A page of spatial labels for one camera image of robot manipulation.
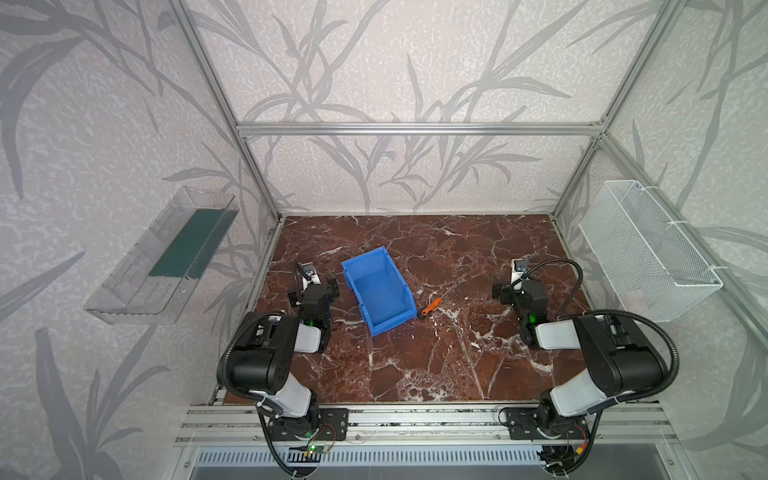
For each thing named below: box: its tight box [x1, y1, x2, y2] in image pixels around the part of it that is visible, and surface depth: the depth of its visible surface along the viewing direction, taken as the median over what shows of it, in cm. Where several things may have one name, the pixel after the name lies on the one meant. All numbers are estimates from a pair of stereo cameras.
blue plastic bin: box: [341, 246, 418, 337], surface depth 91 cm
